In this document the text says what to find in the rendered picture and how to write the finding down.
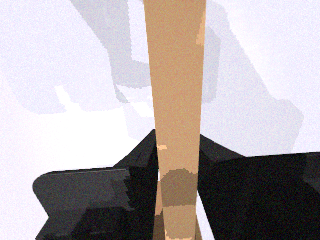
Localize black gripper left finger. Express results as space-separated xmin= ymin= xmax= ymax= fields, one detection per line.
xmin=32 ymin=129 xmax=159 ymax=240

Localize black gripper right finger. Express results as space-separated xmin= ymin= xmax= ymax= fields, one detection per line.
xmin=197 ymin=134 xmax=320 ymax=240

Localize long wooden rail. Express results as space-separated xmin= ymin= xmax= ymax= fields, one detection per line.
xmin=143 ymin=0 xmax=207 ymax=240

